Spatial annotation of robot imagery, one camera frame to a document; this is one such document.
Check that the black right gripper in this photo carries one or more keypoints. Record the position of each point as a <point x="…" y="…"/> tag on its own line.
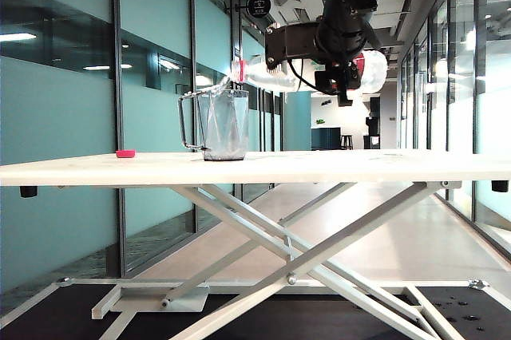
<point x="343" y="24"/>

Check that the clear red-labelled mineral water bottle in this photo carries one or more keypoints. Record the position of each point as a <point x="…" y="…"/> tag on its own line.
<point x="375" y="72"/>

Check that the red bottle cap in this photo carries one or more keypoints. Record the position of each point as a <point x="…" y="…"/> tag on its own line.
<point x="125" y="153"/>

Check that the green potted plant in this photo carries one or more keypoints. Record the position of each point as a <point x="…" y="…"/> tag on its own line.
<point x="320" y="121"/>

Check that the black machine in hallway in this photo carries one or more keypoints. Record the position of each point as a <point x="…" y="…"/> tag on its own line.
<point x="373" y="124"/>

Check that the dark blue counter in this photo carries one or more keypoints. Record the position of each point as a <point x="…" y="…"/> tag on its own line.
<point x="325" y="138"/>

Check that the wooden bar stool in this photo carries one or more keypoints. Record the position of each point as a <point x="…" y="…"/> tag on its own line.
<point x="346" y="142"/>

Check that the round black hanging sign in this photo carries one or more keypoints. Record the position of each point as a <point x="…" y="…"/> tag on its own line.
<point x="258" y="5"/>

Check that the white scissor lift table stand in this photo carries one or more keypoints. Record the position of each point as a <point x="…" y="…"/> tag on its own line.
<point x="255" y="170"/>

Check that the black rubber table foot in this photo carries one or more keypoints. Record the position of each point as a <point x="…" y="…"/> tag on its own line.
<point x="28" y="192"/>
<point x="499" y="186"/>

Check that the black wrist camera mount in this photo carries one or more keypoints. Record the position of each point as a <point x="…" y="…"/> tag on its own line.
<point x="293" y="44"/>

